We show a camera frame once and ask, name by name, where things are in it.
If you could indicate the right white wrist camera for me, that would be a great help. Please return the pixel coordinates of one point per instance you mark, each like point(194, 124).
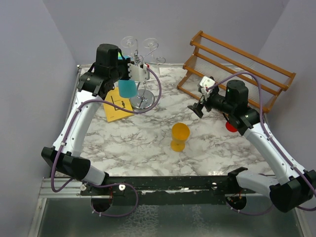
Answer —
point(204, 84)

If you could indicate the wooden shelf rack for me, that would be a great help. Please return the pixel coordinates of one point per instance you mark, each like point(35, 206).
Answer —
point(212, 57)

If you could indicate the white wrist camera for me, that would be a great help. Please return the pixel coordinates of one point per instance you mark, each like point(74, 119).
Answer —
point(204, 84)
point(138, 73)

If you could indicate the blue plastic wine glass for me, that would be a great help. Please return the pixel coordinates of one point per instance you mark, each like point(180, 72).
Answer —
point(127, 87)

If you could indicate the yellow plastic wine glass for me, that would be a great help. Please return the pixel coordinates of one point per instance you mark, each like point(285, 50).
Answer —
point(179, 133)

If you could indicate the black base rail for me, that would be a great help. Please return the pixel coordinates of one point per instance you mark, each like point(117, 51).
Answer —
point(166, 190)

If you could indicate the yellow book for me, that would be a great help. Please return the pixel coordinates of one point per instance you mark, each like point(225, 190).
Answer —
point(113, 113)

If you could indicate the red plastic wine glass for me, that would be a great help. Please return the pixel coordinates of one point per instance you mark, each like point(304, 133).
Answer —
point(230, 128)

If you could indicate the chrome wine glass rack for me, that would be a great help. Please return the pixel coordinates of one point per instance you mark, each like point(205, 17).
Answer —
point(145, 98)

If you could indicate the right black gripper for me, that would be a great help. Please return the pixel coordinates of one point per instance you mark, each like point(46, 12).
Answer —
point(197, 108)

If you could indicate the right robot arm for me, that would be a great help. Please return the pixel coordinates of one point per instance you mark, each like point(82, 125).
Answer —
point(293, 185)

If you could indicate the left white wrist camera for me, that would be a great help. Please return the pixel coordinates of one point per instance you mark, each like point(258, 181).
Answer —
point(138, 73)

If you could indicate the clear wine glass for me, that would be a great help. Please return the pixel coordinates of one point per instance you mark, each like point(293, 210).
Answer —
point(151, 44)
point(130, 43)

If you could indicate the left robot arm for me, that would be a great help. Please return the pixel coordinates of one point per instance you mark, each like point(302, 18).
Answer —
point(64, 155)

